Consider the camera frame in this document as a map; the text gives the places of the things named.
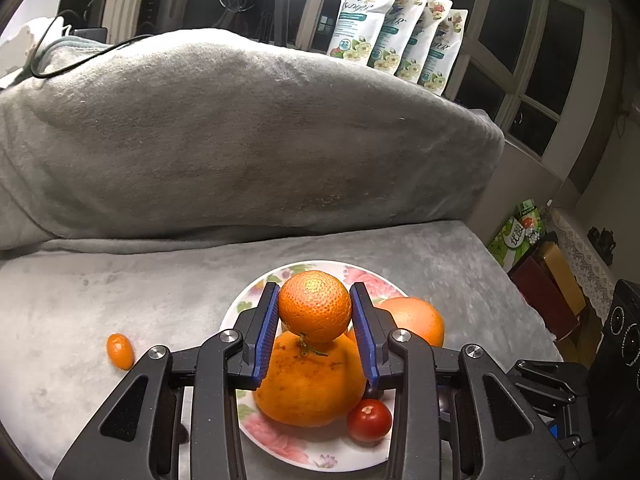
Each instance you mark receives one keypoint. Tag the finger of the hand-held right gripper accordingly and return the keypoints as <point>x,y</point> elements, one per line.
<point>555,385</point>

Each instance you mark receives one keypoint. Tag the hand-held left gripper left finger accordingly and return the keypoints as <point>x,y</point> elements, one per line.
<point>267,330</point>

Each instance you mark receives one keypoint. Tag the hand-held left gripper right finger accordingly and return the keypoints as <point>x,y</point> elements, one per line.
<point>362,330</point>

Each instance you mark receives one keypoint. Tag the bumpy orange tangerine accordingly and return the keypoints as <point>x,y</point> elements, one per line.
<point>315,305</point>

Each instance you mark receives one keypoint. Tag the smooth round orange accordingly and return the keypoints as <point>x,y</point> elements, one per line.
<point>417,317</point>

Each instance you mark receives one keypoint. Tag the white floral plate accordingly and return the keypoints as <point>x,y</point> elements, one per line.
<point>280,447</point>

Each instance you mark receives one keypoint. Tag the large orange with stem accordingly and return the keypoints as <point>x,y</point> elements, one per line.
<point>310,385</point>

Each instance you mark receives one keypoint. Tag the dark red box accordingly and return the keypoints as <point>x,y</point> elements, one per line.
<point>540,295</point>

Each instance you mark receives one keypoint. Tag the red cherry tomato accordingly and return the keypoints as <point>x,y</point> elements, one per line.
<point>370,421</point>

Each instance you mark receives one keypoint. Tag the yellow box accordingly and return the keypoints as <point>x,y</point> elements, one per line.
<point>565,275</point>

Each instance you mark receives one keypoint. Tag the white lace cloth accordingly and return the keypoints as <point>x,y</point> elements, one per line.
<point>585,250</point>

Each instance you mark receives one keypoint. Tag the dark small figurine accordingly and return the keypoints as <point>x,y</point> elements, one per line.
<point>601,245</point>

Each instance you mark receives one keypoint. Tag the small orange kumquat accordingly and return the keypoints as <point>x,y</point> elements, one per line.
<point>120,351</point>

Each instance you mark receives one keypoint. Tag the green printed box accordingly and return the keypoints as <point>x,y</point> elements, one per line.
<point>515,235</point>

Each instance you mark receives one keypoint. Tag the rolled grey plush blanket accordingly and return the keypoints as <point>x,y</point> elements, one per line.
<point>225,135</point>

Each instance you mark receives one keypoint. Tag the white floral refill pouch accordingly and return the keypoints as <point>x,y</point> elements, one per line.
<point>450,55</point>
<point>434,35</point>
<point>407,25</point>
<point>360,10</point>

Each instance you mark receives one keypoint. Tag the black tripod stand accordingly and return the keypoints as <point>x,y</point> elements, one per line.
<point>277,5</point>

